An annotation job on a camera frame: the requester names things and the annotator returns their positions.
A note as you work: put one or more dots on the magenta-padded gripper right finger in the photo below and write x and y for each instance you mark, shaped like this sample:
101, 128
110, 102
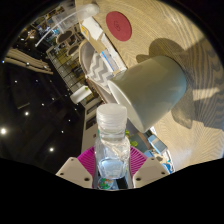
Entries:
150, 170

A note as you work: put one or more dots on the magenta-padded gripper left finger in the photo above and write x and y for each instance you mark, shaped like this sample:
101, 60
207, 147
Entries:
72, 171

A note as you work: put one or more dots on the clear white-capped plastic bottle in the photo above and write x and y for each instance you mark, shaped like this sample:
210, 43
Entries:
111, 146

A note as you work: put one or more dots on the small light blue box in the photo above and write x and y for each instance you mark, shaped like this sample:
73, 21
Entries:
157, 144

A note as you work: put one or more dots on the group of ceiling lights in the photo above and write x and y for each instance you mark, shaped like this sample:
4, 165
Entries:
3, 131

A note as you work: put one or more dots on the white and green mug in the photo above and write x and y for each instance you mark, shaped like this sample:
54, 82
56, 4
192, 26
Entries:
150, 90

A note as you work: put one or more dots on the small blue and white box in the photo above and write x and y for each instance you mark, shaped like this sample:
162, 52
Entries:
107, 60

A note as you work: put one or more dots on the group of dining chairs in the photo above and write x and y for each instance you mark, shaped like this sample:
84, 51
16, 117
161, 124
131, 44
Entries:
66, 40

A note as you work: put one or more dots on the white paper napkin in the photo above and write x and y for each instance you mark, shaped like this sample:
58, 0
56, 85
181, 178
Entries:
93, 28

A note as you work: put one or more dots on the flat round red coaster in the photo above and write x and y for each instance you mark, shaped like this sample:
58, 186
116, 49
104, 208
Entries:
119, 26

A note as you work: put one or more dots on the grey sofa with wooden frame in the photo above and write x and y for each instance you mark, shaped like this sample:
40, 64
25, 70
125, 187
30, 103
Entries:
85, 55

